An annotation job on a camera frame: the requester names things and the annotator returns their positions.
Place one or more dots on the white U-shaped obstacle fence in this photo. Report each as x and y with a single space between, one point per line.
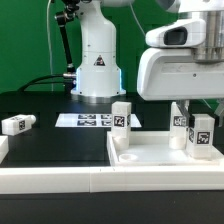
110 179

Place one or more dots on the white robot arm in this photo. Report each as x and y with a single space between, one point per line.
98 76

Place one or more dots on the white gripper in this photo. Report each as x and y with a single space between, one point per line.
172 74

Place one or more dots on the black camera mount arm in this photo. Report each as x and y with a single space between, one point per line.
62 18

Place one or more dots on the white square table top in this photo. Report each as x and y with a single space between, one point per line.
151 148

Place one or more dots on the white marker base plate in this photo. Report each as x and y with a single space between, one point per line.
75 120

